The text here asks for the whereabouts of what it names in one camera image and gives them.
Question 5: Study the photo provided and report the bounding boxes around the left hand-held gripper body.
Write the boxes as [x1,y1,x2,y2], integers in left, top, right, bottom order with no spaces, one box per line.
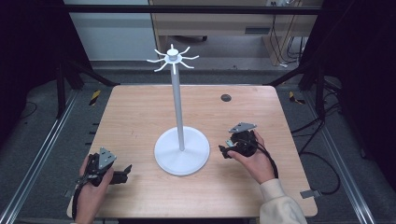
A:
[81,147,118,188]

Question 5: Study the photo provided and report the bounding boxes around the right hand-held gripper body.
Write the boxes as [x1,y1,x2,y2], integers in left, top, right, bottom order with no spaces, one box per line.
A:
[228,121,260,159]

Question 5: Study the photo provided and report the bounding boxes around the person's right hand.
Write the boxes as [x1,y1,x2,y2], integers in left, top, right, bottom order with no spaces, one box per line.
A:
[226,130,277,186]

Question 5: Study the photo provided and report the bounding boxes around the person's left hand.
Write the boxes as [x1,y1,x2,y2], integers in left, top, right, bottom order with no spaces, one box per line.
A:
[75,154,115,218]

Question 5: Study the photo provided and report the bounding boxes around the yellow black tape strip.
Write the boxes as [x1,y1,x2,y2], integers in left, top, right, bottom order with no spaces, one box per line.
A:
[89,90,103,106]
[288,91,306,105]

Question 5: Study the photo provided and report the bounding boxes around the white hook stand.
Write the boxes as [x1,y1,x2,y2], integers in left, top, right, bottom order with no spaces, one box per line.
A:
[146,43,211,177]

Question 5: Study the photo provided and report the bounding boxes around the light wooden desk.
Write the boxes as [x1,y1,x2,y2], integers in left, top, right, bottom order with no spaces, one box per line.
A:
[148,0,324,67]

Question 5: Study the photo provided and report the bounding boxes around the white panel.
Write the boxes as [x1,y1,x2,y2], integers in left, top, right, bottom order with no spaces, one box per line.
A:
[63,0,158,62]

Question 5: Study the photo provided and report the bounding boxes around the black curtain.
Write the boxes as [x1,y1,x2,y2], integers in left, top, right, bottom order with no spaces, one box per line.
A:
[301,0,396,183]
[0,0,93,147]

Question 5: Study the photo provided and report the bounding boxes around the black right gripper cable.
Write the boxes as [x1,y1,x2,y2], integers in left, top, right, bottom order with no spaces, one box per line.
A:
[239,138,279,179]

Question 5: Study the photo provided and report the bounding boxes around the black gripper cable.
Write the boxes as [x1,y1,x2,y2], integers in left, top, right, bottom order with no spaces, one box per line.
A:
[239,138,279,179]
[71,175,92,220]

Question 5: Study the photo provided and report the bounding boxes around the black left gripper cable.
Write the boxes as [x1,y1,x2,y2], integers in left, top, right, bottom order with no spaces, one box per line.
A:
[71,175,92,220]

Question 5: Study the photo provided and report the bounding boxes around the silver floor rail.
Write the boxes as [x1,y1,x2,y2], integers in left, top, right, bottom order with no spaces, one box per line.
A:
[0,89,79,224]
[302,91,376,224]

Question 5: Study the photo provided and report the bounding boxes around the black floor cable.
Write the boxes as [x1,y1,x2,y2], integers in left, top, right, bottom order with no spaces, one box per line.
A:
[290,101,343,196]

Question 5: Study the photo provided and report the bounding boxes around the grey metal bracket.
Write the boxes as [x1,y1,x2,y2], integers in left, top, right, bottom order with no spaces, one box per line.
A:
[300,189,323,200]

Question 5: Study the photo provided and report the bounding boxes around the black frame strut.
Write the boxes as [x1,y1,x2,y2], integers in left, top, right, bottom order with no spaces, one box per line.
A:
[263,57,327,119]
[55,58,121,119]

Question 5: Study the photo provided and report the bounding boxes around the hanging black desk cables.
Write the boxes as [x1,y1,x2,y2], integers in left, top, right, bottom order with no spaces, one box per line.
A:
[269,1,309,68]

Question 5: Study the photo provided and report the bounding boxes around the black frame crossbar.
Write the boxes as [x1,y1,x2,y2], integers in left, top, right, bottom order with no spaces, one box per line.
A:
[63,4,322,16]

